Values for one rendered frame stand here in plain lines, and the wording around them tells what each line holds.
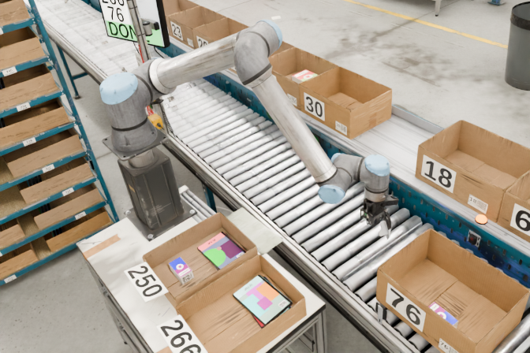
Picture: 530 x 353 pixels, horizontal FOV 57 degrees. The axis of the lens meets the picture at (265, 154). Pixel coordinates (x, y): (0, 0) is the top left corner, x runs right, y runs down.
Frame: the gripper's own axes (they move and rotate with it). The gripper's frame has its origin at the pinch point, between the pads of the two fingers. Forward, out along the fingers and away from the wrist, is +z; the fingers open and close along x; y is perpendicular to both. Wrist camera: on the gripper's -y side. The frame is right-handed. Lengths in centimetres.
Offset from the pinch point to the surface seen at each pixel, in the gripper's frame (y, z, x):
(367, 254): 9.1, 5.6, 3.0
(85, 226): 90, 60, -165
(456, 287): -2.6, 4.9, 36.2
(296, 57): -58, -18, -124
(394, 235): -6.7, 5.5, 3.0
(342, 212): -0.7, 6.1, -22.3
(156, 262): 79, 3, -49
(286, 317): 56, -2, 10
